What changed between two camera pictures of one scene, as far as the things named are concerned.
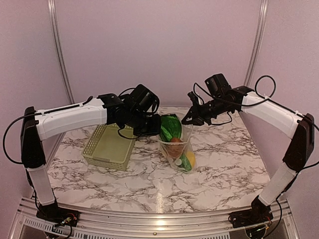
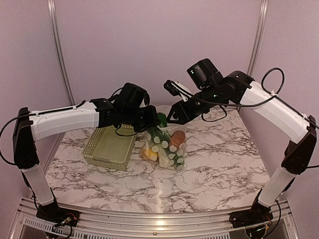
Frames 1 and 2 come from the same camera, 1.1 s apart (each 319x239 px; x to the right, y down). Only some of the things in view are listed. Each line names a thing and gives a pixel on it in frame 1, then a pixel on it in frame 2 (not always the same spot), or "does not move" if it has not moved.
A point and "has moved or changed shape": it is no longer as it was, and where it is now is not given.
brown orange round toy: (175, 147) -> (177, 138)
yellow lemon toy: (191, 158) -> (149, 154)
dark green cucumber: (185, 162) -> (176, 156)
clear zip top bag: (177, 142) has moved or changed shape
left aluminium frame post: (52, 7) does not move
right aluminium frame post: (260, 32) does not move
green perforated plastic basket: (107, 148) does not move
